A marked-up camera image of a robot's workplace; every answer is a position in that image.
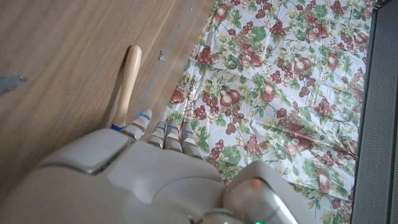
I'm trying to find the floral fruit print backdrop cloth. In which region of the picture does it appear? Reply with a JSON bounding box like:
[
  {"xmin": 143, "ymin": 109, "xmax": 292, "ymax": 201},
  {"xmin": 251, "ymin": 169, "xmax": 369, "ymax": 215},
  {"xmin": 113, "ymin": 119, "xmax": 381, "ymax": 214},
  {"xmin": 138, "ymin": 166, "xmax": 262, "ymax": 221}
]
[{"xmin": 161, "ymin": 0, "xmax": 379, "ymax": 224}]

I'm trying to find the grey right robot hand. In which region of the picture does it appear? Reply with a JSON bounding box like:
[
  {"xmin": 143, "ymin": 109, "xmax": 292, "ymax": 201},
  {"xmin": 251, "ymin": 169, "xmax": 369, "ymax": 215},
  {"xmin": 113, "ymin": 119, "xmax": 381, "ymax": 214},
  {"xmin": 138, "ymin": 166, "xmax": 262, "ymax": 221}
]
[{"xmin": 0, "ymin": 108, "xmax": 321, "ymax": 224}]

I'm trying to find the wooden stick with blue head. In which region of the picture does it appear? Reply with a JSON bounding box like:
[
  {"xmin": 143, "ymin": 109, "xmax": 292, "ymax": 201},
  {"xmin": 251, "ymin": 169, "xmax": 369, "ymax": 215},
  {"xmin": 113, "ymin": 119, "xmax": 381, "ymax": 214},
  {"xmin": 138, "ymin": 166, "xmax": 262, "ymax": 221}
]
[{"xmin": 110, "ymin": 44, "xmax": 143, "ymax": 132}]

